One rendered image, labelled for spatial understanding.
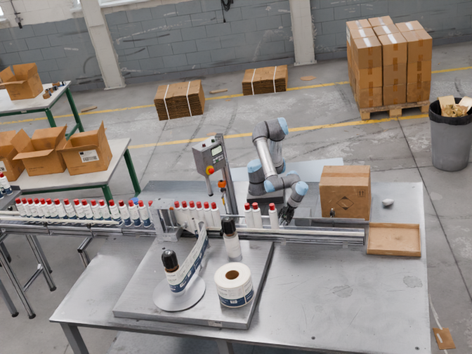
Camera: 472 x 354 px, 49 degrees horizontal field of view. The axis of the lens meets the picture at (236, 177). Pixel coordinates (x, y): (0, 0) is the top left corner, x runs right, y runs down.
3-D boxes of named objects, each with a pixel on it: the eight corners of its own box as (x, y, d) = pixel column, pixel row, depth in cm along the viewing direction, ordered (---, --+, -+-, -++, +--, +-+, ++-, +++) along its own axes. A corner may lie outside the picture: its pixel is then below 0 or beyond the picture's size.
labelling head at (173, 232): (158, 240, 345) (148, 208, 331) (165, 228, 355) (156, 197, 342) (177, 241, 340) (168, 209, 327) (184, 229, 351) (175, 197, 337)
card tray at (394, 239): (366, 253, 308) (366, 248, 306) (369, 227, 329) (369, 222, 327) (420, 256, 299) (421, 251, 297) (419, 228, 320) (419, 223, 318)
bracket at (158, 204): (149, 208, 332) (148, 207, 331) (155, 199, 341) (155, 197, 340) (168, 209, 328) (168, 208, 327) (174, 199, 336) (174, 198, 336)
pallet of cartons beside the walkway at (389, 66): (431, 112, 621) (434, 39, 575) (360, 121, 632) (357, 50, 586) (409, 76, 723) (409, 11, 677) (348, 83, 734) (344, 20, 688)
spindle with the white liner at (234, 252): (226, 262, 315) (217, 223, 300) (230, 252, 322) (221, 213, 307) (240, 263, 312) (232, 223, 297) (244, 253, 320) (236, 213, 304)
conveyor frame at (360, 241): (122, 234, 366) (121, 230, 363) (129, 225, 374) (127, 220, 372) (364, 245, 315) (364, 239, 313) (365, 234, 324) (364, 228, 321)
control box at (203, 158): (197, 173, 331) (190, 147, 321) (218, 161, 339) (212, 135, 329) (206, 178, 324) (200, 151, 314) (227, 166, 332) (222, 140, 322)
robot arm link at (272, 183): (246, 121, 330) (267, 188, 309) (263, 117, 332) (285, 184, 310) (246, 130, 340) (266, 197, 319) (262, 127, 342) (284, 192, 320)
